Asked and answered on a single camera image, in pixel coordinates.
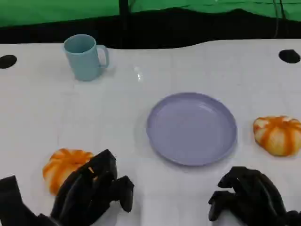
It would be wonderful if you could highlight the black table grommet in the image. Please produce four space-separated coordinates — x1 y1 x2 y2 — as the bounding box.
0 55 17 69
278 49 301 64

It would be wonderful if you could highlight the black cable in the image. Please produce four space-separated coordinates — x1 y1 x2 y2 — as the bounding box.
279 0 286 21
272 0 280 38

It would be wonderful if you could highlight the green cloth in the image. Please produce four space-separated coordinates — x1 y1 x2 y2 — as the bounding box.
0 0 301 28

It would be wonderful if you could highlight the lilac plate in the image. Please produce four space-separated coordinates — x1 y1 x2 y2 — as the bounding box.
146 92 238 167

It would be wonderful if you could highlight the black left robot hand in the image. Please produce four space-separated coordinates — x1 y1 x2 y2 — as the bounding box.
50 148 135 226

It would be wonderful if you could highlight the orange white toy bread roll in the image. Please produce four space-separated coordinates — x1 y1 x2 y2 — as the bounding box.
42 147 95 196
253 115 301 157

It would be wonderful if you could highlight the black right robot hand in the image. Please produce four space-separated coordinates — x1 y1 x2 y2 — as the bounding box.
208 166 301 226

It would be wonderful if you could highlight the black cloth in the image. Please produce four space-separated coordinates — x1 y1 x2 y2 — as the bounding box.
0 8 301 50

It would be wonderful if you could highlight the black pole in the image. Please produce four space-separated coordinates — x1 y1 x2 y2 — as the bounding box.
119 0 129 48

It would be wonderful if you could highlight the pale green mug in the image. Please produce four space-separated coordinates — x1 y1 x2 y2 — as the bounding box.
63 34 110 82

